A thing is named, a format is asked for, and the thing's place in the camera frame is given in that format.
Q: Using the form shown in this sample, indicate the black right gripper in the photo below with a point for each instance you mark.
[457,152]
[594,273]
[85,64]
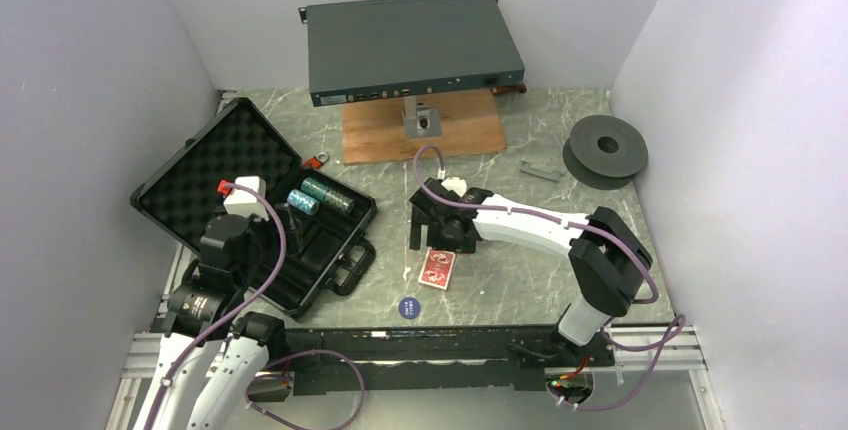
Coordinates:
[464,245]

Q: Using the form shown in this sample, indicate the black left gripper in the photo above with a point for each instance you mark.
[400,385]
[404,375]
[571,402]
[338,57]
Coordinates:
[268,227]

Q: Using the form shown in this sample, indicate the white blue chip stack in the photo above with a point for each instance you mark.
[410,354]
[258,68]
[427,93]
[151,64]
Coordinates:
[303,202]

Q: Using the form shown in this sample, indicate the green blue chip stack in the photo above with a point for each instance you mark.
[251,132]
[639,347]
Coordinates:
[315,189]

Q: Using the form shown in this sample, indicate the black poker set case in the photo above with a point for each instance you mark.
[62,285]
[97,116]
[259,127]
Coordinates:
[181,198]

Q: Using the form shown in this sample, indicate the red playing card deck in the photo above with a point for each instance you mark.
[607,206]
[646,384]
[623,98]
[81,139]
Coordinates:
[437,268]

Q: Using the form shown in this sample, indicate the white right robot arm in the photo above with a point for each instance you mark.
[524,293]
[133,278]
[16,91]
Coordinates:
[610,264]

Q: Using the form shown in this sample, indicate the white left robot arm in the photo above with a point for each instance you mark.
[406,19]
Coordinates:
[208,356]

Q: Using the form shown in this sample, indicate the red and silver key tool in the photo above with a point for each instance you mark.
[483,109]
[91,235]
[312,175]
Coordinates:
[316,161]

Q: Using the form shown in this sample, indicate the blue small blind button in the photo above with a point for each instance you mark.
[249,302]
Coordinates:
[409,308]

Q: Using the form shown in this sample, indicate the wooden base board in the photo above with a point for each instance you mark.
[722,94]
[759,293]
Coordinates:
[376,131]

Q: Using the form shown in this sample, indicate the dark grey rack unit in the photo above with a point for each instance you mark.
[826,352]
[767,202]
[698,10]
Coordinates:
[381,49]

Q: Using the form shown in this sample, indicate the grey filament spool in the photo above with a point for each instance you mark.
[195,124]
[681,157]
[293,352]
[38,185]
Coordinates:
[604,152]

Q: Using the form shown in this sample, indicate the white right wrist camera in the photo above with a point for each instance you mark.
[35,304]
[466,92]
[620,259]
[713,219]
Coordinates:
[456,185]

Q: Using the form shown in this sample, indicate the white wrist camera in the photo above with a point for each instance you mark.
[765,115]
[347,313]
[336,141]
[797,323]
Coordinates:
[456,185]
[245,204]

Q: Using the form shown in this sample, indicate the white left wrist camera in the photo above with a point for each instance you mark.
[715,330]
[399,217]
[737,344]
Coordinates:
[245,204]

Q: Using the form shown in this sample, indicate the grey metal stand bracket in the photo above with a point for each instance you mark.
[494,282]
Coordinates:
[420,120]

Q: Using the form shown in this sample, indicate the small grey metal bracket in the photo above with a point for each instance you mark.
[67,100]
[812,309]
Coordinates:
[528,169]

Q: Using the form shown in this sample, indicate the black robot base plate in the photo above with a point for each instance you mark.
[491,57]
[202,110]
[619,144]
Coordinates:
[521,357]

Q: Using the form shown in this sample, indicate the brown handle tool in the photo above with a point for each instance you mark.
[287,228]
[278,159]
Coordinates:
[520,88]

